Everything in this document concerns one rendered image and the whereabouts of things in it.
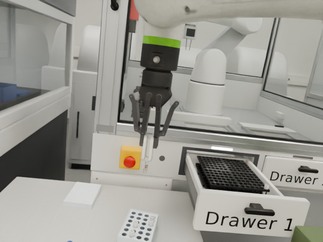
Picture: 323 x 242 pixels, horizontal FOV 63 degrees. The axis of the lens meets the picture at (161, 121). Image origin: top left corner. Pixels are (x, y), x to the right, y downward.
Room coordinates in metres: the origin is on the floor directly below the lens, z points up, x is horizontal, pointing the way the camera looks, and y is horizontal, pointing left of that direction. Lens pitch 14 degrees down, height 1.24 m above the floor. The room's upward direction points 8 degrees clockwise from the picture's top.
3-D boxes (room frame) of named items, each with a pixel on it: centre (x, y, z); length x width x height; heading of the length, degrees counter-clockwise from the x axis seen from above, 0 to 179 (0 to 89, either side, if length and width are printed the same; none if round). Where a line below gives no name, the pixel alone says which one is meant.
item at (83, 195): (0.77, 0.22, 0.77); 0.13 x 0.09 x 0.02; 1
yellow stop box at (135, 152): (0.87, 0.09, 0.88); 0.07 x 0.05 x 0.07; 95
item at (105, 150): (1.40, -0.23, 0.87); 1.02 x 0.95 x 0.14; 95
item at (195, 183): (0.82, -0.24, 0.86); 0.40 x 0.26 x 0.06; 5
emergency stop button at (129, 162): (0.84, 0.09, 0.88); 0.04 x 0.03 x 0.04; 95
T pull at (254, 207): (0.59, -0.26, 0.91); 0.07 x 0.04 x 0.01; 95
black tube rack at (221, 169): (0.81, -0.24, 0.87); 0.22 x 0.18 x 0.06; 5
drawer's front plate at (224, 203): (0.61, -0.26, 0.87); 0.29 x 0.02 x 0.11; 95
